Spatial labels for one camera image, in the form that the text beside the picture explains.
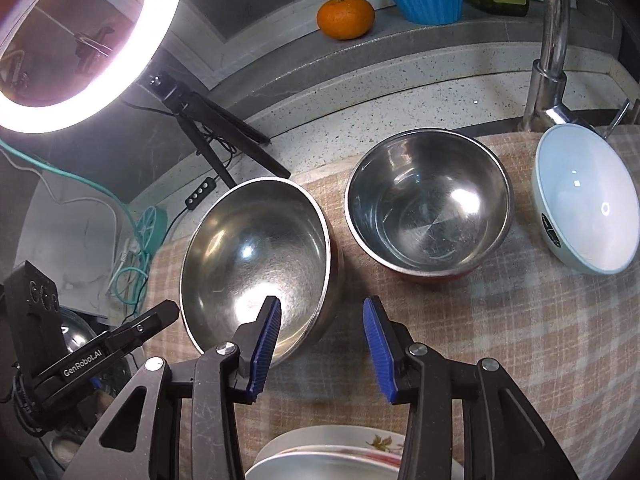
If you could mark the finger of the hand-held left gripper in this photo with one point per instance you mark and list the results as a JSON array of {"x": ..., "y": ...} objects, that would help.
[{"x": 150, "y": 320}]

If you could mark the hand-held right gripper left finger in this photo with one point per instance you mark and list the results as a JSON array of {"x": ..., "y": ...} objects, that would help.
[{"x": 265, "y": 345}]

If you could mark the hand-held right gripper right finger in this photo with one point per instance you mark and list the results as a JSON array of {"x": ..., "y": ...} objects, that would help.
[{"x": 375, "y": 350}]

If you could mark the large steel bowl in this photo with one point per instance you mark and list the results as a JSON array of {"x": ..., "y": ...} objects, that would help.
[{"x": 250, "y": 260}]

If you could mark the plain white plate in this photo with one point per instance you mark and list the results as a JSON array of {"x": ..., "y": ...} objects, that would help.
[{"x": 325, "y": 467}]

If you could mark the red steel bowl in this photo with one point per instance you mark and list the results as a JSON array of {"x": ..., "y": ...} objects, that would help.
[{"x": 425, "y": 200}]

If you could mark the light blue bowl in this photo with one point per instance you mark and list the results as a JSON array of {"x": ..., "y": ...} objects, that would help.
[{"x": 590, "y": 200}]

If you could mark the teal power strip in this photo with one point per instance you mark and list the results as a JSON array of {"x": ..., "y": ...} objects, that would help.
[{"x": 155, "y": 227}]

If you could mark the plaid table cloth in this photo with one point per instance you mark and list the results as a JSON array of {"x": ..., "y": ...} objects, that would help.
[{"x": 500, "y": 335}]

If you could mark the black inline light control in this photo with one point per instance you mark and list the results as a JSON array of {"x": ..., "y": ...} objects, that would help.
[{"x": 201, "y": 193}]

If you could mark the black tripod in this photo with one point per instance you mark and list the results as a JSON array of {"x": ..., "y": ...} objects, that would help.
[{"x": 200, "y": 110}]

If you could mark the orange mandarin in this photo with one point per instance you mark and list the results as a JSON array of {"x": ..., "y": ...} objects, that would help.
[{"x": 346, "y": 16}]

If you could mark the chrome faucet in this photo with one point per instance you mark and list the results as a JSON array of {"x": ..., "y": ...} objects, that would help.
[{"x": 555, "y": 35}]

